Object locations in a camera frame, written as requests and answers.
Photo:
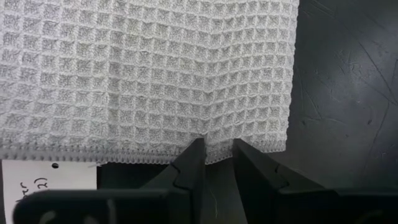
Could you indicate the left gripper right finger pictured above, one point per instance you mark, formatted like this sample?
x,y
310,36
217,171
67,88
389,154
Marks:
x,y
248,168

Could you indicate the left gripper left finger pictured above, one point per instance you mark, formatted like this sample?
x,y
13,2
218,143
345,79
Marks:
x,y
192,168

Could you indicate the white waffle microfiber towel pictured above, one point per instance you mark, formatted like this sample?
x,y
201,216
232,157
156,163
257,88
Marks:
x,y
140,77

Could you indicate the white handwritten paper label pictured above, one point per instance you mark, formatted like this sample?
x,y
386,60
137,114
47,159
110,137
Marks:
x,y
46,177

